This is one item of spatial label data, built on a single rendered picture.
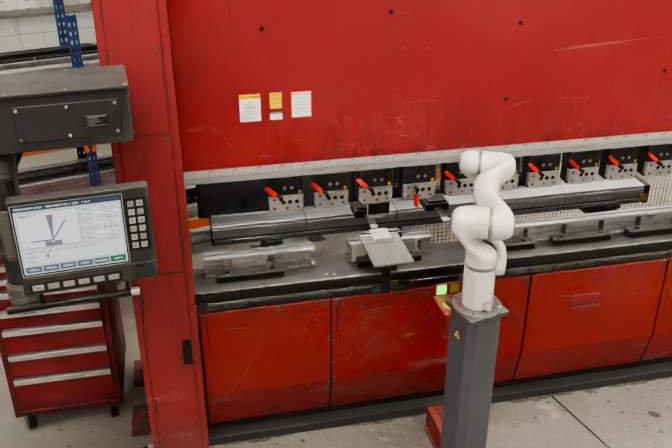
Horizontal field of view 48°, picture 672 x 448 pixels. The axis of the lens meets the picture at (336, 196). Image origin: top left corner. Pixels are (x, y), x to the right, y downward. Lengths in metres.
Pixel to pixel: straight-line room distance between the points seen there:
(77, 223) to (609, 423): 2.77
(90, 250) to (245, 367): 1.16
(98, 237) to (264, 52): 0.97
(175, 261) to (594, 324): 2.13
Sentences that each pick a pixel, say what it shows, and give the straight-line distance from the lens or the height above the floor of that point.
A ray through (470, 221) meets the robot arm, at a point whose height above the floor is 1.39.
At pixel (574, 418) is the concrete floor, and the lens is 4.18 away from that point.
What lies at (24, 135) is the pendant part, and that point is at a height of 1.81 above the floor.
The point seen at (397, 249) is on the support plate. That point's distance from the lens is 3.40.
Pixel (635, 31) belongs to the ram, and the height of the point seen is 1.89.
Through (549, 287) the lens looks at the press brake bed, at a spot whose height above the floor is 0.69.
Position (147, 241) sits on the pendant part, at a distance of 2.74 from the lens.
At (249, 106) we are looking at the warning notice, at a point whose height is 1.67.
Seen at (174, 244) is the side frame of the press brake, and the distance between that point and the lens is 3.12.
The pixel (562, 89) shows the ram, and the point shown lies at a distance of 3.53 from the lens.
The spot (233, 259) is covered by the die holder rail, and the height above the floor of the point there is 0.96.
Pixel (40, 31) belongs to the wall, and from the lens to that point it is 7.15.
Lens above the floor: 2.69
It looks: 26 degrees down
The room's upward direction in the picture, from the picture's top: straight up
